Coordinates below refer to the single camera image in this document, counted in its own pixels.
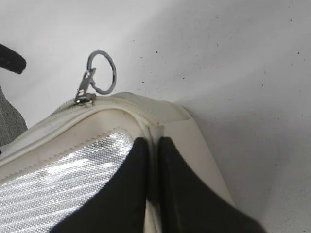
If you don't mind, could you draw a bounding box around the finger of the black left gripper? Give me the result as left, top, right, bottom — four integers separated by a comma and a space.
0, 44, 26, 74

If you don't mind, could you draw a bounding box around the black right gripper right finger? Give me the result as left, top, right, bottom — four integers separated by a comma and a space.
158, 137, 264, 233

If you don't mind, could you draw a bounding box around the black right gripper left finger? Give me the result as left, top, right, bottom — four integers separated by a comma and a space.
51, 137, 149, 233

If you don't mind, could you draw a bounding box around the cream zippered lunch bag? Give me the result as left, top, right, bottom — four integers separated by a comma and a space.
0, 93, 235, 233

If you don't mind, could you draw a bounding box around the silver zipper pull with ring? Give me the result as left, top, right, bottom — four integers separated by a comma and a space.
73, 50, 117, 106

